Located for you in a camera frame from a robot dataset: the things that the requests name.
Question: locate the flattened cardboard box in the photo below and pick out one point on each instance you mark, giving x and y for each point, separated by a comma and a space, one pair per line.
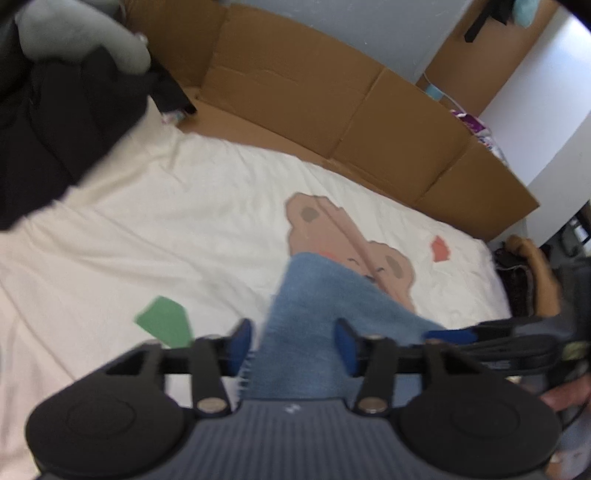
346, 115

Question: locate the floral printed cloth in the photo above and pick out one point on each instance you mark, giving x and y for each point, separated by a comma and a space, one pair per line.
173, 116

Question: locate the dark patterned folded garment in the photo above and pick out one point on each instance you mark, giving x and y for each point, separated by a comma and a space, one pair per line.
515, 286

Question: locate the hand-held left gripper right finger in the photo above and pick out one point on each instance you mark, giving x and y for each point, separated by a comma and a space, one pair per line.
346, 346

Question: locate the black hanging garment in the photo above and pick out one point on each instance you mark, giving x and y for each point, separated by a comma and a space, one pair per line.
489, 16

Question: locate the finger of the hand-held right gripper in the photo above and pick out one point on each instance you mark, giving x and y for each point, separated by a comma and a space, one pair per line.
457, 336

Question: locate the cream bear print blanket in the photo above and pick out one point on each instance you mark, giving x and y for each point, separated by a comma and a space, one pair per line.
184, 221

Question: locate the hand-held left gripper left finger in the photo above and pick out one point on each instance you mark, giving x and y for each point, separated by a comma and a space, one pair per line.
242, 344

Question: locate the grey wrapped mattress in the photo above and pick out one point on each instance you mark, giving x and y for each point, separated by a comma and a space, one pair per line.
346, 27

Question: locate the light blue denim pants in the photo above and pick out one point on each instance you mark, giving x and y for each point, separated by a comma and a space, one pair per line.
314, 323

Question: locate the person's right hand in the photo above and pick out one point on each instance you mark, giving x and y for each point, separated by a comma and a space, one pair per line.
565, 397

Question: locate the pink printed refill bag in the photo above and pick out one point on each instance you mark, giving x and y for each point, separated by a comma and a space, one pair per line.
475, 127

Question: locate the light grey-green garment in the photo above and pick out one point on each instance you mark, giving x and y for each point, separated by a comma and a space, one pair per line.
83, 37

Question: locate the upright brown cardboard panel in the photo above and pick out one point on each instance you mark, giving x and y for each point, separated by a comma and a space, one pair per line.
485, 55

